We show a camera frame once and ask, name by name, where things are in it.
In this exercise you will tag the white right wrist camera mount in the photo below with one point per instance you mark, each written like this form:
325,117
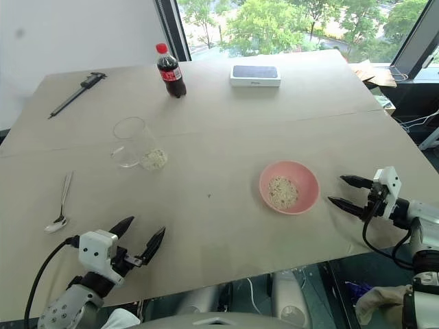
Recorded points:
391,192

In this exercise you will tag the grey rounded robot leg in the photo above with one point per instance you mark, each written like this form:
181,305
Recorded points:
291,294

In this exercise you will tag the grey robot torso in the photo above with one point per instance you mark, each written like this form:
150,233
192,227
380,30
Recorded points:
219,320

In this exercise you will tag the clear glass cup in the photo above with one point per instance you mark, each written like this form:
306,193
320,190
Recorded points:
132,144

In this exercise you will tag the white rice pile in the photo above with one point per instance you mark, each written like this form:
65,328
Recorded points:
283,192

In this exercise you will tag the small pile of white grains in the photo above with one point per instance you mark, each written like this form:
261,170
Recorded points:
155,158

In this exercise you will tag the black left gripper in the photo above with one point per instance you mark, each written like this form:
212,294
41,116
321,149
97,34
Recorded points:
121,262

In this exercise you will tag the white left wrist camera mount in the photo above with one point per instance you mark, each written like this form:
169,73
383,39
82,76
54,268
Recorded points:
94,248

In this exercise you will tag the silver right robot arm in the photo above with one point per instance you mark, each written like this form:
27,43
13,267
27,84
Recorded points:
425,209

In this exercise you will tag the dark slanted window frame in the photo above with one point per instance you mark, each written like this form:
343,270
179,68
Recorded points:
413,41

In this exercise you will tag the black vernier caliper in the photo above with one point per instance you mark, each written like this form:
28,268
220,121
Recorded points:
77,92

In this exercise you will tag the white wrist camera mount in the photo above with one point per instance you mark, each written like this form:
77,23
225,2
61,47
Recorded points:
391,192
94,248

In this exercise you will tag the pink bowl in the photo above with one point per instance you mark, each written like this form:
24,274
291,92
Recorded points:
310,186

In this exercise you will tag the metal spoon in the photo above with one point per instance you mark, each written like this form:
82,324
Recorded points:
61,209

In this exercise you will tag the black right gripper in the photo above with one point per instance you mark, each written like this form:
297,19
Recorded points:
376,202

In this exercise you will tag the beige cloth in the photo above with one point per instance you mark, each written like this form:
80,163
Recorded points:
380,303

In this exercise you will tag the purple crumpled object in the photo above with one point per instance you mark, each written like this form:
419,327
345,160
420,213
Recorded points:
356,291

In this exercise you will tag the white phone box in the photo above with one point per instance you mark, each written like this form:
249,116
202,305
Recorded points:
255,76

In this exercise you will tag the dark window frame post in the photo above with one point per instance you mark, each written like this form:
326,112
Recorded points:
173,27

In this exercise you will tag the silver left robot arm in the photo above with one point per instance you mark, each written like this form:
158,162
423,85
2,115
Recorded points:
68,305

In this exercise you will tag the cola bottle with red cap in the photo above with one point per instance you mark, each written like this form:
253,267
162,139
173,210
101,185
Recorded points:
170,73

